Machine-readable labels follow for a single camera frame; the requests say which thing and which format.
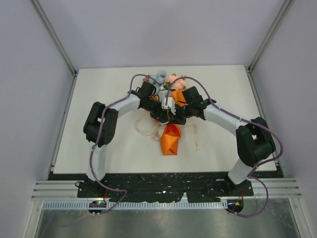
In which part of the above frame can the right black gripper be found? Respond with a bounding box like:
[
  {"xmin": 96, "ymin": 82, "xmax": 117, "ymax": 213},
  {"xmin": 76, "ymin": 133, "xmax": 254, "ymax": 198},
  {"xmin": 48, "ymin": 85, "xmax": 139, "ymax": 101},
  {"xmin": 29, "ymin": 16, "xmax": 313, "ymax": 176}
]
[{"xmin": 168, "ymin": 103, "xmax": 193, "ymax": 125}]

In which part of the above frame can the cream ribbon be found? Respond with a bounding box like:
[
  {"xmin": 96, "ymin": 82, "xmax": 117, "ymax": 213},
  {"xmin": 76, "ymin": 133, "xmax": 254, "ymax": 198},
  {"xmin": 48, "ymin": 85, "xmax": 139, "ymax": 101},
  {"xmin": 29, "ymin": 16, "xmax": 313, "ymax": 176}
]
[{"xmin": 134, "ymin": 115, "xmax": 200, "ymax": 152}]

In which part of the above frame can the orange wrapping paper sheet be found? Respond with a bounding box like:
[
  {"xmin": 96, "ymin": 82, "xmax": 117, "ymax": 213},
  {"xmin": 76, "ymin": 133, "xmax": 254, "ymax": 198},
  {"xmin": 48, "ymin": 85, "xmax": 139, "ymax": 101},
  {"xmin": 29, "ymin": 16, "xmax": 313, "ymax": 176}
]
[{"xmin": 154, "ymin": 89, "xmax": 186, "ymax": 155}]

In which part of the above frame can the fake flower bouquet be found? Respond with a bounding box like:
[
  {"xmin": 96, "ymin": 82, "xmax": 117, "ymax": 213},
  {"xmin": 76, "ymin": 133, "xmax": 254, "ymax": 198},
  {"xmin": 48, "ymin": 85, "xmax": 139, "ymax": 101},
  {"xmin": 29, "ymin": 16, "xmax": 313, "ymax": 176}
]
[{"xmin": 143, "ymin": 70, "xmax": 167, "ymax": 86}]

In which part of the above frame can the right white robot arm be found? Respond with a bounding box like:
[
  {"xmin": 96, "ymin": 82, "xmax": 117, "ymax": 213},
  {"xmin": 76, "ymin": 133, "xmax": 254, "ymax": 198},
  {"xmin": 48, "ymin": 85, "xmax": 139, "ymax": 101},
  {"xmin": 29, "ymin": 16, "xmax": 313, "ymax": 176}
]
[{"xmin": 172, "ymin": 86, "xmax": 276, "ymax": 195}]

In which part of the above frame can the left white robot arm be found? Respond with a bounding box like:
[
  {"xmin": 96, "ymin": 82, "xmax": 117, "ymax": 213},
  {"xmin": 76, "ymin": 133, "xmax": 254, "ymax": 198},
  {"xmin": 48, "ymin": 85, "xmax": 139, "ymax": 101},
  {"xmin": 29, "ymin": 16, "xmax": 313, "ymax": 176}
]
[{"xmin": 83, "ymin": 82, "xmax": 175, "ymax": 197}]

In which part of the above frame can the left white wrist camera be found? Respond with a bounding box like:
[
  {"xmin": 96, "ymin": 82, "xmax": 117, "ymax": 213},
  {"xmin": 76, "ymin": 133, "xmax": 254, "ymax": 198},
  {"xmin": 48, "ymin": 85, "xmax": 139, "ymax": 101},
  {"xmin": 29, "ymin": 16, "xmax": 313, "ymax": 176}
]
[{"xmin": 155, "ymin": 86, "xmax": 167, "ymax": 100}]

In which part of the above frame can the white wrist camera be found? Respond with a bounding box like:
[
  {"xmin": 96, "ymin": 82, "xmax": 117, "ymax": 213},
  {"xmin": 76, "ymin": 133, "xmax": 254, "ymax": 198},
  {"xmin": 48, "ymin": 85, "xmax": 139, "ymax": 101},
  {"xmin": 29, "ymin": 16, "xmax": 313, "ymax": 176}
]
[
  {"xmin": 155, "ymin": 86, "xmax": 167, "ymax": 100},
  {"xmin": 161, "ymin": 97, "xmax": 175, "ymax": 114}
]

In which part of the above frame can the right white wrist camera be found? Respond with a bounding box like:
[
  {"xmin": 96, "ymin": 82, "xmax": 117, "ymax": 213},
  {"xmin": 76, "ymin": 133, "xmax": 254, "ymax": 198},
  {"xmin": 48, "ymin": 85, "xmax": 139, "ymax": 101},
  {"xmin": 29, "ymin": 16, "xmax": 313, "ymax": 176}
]
[{"xmin": 161, "ymin": 97, "xmax": 175, "ymax": 114}]

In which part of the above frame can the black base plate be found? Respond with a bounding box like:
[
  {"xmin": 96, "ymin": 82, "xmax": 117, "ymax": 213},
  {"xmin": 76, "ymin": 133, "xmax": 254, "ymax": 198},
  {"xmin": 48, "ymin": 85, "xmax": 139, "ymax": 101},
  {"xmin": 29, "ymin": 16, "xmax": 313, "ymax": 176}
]
[{"xmin": 47, "ymin": 171, "xmax": 284, "ymax": 203}]

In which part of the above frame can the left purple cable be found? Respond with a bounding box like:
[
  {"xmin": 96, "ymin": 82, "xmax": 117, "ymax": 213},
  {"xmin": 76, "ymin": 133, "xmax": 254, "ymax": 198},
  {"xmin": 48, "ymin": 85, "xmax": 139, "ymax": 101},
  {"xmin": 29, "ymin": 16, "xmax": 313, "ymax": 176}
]
[{"xmin": 89, "ymin": 73, "xmax": 164, "ymax": 216}]

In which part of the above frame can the white slotted cable duct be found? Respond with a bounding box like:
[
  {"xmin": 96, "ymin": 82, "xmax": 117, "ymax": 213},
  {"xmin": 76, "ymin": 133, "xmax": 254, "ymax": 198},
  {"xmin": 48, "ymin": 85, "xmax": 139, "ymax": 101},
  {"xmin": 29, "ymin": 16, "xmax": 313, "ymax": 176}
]
[{"xmin": 42, "ymin": 199, "xmax": 227, "ymax": 210}]

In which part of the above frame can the right aluminium frame post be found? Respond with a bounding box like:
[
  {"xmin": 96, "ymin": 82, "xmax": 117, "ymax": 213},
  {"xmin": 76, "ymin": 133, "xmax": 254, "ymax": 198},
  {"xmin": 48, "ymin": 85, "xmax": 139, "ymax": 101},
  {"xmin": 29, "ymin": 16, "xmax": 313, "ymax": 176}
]
[{"xmin": 247, "ymin": 0, "xmax": 295, "ymax": 71}]

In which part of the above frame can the aluminium frame post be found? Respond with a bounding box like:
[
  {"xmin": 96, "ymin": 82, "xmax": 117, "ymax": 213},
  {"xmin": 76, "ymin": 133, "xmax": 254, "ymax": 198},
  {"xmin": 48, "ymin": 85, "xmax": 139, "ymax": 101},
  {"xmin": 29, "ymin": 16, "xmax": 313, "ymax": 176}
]
[
  {"xmin": 31, "ymin": 0, "xmax": 78, "ymax": 75},
  {"xmin": 247, "ymin": 0, "xmax": 295, "ymax": 71}
]

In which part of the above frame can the left aluminium frame post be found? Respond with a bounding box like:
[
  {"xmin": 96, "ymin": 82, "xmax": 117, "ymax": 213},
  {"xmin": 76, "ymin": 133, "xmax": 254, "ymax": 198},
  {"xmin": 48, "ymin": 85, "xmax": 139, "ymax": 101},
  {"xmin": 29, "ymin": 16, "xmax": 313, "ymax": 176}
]
[{"xmin": 31, "ymin": 0, "xmax": 78, "ymax": 75}]

